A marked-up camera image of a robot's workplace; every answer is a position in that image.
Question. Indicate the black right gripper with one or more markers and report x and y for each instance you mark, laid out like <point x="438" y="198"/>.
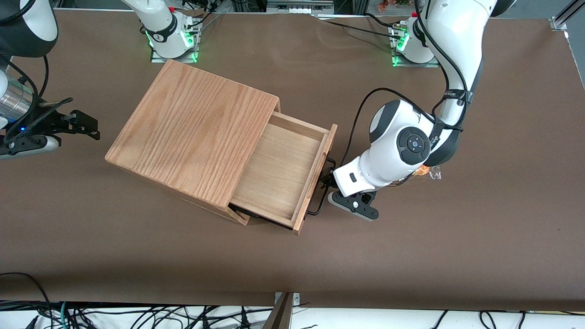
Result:
<point x="51" y="121"/>

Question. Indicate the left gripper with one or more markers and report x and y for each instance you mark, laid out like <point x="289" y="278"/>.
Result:
<point x="327" y="181"/>

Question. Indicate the light wooden drawer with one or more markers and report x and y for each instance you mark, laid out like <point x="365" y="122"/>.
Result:
<point x="279" y="169"/>

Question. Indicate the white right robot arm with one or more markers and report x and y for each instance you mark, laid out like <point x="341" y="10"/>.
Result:
<point x="36" y="23"/>

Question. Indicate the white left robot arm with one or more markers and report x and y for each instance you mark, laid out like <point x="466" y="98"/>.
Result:
<point x="393" y="151"/>

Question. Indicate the wooden drawer cabinet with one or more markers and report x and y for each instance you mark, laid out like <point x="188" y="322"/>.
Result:
<point x="192" y="128"/>

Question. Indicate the brown table cover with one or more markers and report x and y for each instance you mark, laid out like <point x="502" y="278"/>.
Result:
<point x="365" y="256"/>

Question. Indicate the plastic wrapped bread roll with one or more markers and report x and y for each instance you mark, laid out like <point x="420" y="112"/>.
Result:
<point x="434" y="172"/>

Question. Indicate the grey power strip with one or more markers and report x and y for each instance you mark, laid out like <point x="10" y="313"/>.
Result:
<point x="297" y="8"/>

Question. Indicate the orange toy food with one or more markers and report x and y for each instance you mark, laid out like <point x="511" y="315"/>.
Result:
<point x="384" y="5"/>

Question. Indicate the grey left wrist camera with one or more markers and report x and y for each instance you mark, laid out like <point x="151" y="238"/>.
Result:
<point x="356" y="205"/>

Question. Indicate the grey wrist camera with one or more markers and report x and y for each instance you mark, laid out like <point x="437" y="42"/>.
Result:
<point x="27" y="146"/>
<point x="356" y="205"/>

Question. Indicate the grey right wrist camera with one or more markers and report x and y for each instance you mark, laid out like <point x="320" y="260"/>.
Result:
<point x="27" y="146"/>

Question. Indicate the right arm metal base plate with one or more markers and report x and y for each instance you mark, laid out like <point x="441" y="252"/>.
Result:
<point x="157" y="58"/>

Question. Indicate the silver table edge bracket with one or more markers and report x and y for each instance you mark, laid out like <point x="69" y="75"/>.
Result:
<point x="296" y="299"/>

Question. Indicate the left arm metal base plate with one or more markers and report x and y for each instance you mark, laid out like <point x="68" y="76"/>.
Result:
<point x="411" y="65"/>

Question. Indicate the dark brown post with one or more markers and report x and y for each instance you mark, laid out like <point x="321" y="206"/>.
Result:
<point x="279" y="315"/>

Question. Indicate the silver corner bracket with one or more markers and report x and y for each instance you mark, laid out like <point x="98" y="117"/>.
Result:
<point x="558" y="23"/>

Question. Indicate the aluminium frame rail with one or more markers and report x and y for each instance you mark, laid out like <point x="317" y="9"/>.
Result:
<point x="571" y="10"/>

